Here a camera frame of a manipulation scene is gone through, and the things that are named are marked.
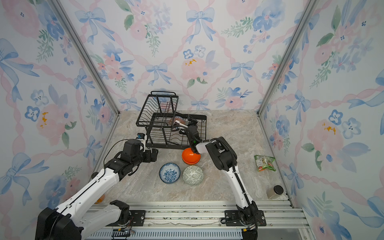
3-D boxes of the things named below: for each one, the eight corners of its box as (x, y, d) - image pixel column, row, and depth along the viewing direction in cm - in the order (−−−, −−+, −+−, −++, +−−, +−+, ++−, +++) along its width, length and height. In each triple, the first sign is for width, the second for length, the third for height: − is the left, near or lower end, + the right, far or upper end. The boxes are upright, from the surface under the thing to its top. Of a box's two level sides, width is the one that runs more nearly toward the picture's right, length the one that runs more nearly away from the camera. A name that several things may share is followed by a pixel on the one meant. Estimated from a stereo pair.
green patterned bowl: (182, 185, 86) (182, 182, 82) (183, 168, 93) (183, 165, 89) (203, 185, 87) (204, 182, 82) (202, 168, 93) (203, 165, 89)
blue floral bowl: (160, 185, 87) (157, 180, 81) (162, 167, 93) (160, 162, 87) (180, 185, 87) (179, 180, 81) (181, 167, 93) (180, 162, 87)
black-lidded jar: (268, 199, 82) (276, 193, 74) (265, 191, 85) (273, 185, 77) (275, 199, 82) (284, 193, 74) (273, 191, 85) (281, 185, 77)
